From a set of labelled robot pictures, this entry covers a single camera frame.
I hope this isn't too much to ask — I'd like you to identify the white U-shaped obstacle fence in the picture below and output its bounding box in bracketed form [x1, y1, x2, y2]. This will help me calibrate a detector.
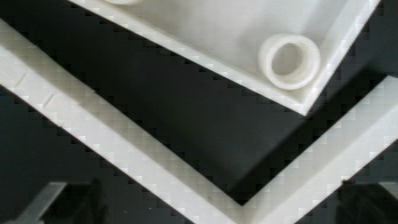
[0, 20, 398, 224]

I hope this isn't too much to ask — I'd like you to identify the white square table top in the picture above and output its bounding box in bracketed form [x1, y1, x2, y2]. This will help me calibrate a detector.
[70, 0, 380, 114]

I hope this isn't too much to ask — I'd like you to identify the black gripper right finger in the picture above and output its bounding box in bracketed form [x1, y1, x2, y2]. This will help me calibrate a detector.
[334, 181, 398, 224]

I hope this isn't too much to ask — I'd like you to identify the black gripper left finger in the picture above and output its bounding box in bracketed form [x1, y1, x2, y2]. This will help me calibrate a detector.
[7, 181, 109, 224]

